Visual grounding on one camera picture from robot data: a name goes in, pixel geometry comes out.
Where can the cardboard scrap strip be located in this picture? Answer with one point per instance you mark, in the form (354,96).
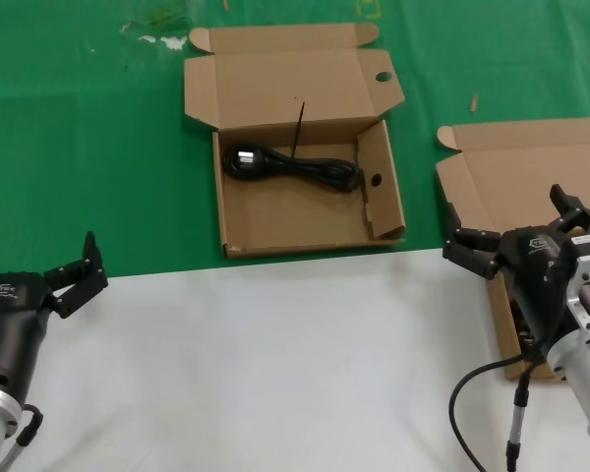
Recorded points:
(474,103)

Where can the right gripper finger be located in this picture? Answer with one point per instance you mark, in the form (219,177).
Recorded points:
(472,248)
(580,215)

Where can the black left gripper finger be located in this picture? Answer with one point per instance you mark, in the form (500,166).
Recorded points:
(86,282)

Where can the green table cloth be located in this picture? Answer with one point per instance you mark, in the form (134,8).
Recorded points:
(78,147)

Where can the cardboard box holding parts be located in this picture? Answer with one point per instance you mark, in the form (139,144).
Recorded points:
(511,167)

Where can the cardboard box with round holes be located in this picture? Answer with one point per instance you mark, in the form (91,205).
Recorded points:
(295,221)

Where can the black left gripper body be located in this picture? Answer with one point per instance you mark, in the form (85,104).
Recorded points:
(10,319)

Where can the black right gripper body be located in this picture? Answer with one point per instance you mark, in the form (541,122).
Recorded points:
(533,273)

